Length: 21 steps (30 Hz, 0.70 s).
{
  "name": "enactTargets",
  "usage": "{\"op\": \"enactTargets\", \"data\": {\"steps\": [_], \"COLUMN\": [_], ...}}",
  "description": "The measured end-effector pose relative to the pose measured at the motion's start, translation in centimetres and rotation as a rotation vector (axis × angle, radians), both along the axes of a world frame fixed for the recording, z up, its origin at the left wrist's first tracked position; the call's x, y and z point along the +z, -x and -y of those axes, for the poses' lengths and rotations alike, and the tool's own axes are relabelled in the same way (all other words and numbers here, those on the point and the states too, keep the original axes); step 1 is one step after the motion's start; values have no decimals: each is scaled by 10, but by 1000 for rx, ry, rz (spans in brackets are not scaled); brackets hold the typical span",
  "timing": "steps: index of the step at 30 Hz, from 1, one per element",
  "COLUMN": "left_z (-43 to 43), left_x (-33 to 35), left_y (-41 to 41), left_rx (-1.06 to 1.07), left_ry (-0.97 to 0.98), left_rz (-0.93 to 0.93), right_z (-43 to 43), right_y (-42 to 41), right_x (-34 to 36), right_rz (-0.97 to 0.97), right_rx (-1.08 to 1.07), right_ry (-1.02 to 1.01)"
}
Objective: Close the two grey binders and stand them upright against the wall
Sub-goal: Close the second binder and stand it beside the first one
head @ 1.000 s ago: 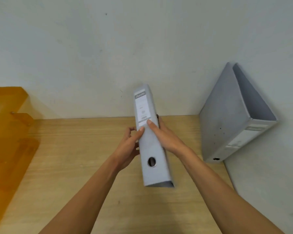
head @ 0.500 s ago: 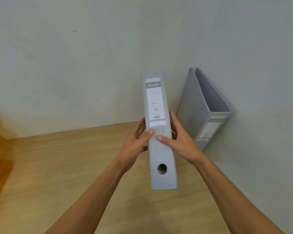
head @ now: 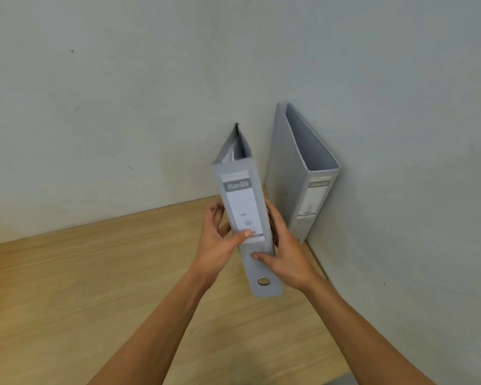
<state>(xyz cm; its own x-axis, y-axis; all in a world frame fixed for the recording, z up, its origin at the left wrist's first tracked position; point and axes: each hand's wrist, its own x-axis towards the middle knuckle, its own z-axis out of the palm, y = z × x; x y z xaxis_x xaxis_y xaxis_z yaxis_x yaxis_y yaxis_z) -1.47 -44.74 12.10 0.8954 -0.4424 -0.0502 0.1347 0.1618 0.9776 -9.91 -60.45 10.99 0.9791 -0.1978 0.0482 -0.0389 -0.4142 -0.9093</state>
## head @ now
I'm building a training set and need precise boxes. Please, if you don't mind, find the person's right forearm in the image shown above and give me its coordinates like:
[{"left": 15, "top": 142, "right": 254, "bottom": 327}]
[{"left": 302, "top": 278, "right": 437, "bottom": 385}]

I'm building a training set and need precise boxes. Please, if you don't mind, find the grey lever arch binder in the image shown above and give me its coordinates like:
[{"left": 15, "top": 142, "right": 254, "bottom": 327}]
[
  {"left": 212, "top": 123, "right": 284, "bottom": 298},
  {"left": 265, "top": 102, "right": 341, "bottom": 245}
]

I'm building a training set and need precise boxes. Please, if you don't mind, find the person's right hand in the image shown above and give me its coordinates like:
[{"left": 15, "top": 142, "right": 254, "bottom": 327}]
[{"left": 251, "top": 198, "right": 322, "bottom": 293}]

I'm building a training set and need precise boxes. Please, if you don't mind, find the person's left forearm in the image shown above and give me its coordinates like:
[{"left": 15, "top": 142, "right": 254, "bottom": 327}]
[{"left": 86, "top": 269, "right": 214, "bottom": 385}]

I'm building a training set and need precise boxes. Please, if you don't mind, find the person's left hand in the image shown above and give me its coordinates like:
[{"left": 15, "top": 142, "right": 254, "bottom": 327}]
[{"left": 192, "top": 197, "right": 253, "bottom": 287}]

